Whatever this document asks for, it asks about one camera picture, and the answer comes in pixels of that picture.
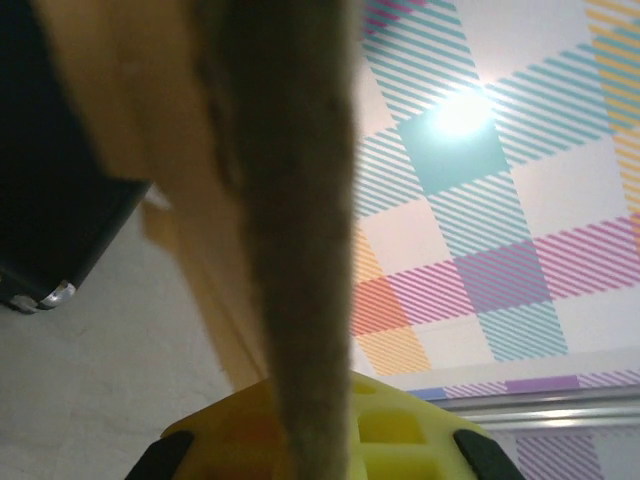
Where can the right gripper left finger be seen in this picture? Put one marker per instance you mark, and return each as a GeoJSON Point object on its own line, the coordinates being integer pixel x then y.
{"type": "Point", "coordinates": [225, 445]}

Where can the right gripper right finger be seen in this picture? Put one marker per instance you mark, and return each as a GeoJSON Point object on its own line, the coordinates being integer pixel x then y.
{"type": "Point", "coordinates": [400, 440]}

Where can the brown cardboard box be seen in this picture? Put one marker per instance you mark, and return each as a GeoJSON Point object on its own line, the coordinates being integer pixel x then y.
{"type": "Point", "coordinates": [300, 200]}

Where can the black hard case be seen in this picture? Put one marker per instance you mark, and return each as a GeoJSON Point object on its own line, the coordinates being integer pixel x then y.
{"type": "Point", "coordinates": [45, 175]}

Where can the right aluminium corner post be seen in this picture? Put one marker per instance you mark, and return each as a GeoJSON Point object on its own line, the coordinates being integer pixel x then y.
{"type": "Point", "coordinates": [550, 412]}

